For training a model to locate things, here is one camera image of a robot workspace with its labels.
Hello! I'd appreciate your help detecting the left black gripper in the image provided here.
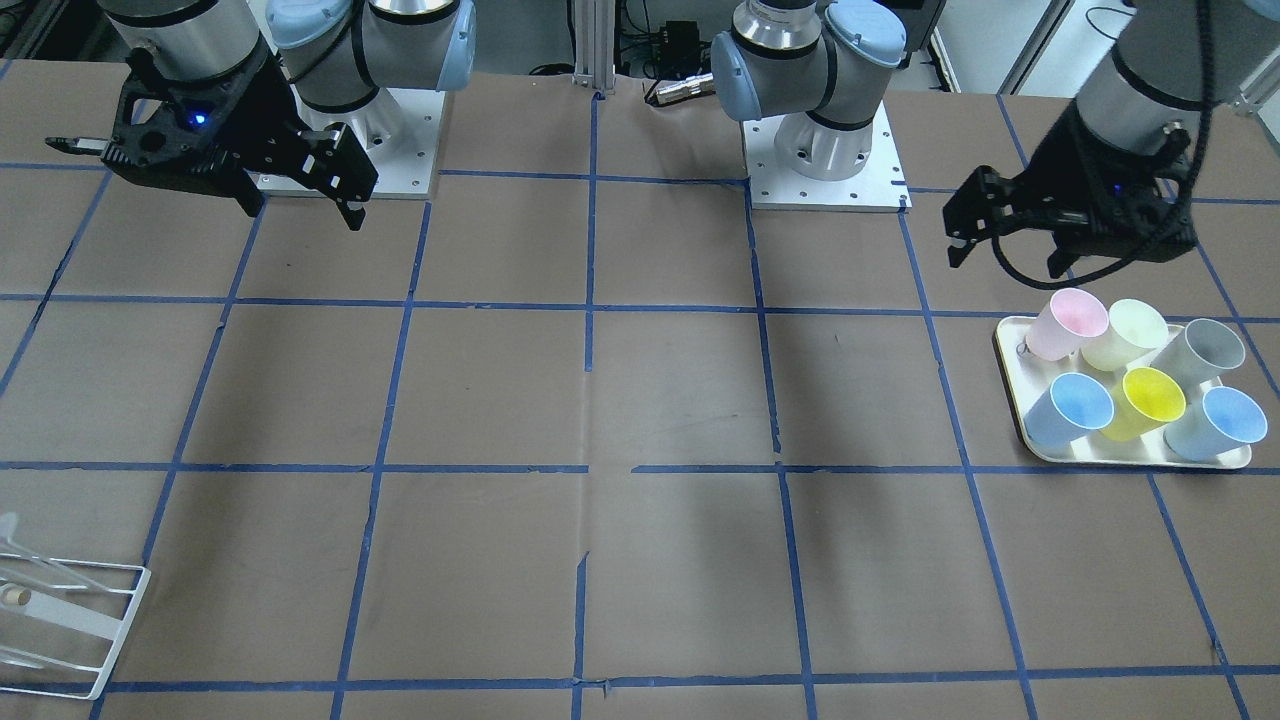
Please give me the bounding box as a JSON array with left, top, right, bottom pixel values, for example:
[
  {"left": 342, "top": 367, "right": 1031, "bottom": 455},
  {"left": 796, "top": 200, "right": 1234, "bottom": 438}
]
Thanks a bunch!
[{"left": 943, "top": 102, "right": 1199, "bottom": 281}]

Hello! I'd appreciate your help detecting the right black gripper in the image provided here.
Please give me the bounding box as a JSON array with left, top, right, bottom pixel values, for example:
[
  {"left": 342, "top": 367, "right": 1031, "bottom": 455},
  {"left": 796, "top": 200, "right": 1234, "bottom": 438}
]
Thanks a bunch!
[{"left": 45, "top": 45, "right": 379, "bottom": 231}]

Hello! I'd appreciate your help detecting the yellow plastic cup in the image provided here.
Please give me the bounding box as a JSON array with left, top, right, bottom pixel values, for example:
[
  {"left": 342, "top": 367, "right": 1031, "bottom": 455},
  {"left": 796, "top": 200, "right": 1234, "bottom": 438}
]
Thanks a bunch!
[{"left": 1100, "top": 366, "right": 1188, "bottom": 442}]

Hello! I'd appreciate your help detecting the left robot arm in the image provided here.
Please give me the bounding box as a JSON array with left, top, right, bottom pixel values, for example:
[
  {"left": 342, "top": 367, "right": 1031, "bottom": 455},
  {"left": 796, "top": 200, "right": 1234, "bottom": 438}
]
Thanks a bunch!
[{"left": 710, "top": 1, "right": 1279, "bottom": 290}]

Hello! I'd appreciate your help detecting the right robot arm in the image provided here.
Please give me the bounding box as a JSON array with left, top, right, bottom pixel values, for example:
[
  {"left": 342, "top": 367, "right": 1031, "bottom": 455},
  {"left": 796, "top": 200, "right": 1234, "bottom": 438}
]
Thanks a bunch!
[{"left": 46, "top": 1, "right": 477, "bottom": 231}]

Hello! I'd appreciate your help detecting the pink plastic cup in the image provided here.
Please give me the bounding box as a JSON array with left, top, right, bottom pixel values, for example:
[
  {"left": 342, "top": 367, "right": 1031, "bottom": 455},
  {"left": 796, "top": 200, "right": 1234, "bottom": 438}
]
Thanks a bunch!
[{"left": 1025, "top": 288, "right": 1110, "bottom": 361}]

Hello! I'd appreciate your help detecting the cream plastic cup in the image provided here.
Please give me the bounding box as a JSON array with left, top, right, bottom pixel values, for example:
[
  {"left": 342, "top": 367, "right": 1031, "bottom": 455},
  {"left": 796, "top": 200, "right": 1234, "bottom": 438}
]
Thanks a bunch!
[{"left": 1082, "top": 299, "right": 1169, "bottom": 372}]

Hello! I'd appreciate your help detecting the blue cup near pink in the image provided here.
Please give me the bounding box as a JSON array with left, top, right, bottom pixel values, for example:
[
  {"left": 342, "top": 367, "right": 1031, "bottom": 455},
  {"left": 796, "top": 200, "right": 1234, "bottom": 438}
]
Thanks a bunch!
[{"left": 1023, "top": 372, "right": 1114, "bottom": 447}]

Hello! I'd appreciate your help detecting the grey plastic cup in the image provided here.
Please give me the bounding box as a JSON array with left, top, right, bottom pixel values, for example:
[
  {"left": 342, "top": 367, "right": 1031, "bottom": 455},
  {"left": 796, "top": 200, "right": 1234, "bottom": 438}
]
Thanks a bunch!
[{"left": 1149, "top": 318, "right": 1245, "bottom": 389}]

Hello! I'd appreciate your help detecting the blue cup near grey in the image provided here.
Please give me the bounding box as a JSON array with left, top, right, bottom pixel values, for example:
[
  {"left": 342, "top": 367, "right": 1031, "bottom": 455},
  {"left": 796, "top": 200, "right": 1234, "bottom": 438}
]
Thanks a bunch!
[{"left": 1164, "top": 386, "right": 1270, "bottom": 461}]

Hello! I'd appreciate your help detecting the cream plastic tray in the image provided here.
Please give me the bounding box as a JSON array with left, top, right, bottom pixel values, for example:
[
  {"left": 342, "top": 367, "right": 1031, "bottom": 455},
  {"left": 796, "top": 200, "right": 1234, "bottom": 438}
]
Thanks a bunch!
[{"left": 993, "top": 316, "right": 1253, "bottom": 470}]

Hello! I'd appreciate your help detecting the white wire cup rack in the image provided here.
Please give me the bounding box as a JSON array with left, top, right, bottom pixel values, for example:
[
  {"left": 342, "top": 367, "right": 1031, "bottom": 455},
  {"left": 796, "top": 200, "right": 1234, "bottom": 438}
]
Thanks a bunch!
[{"left": 1, "top": 512, "right": 152, "bottom": 701}]

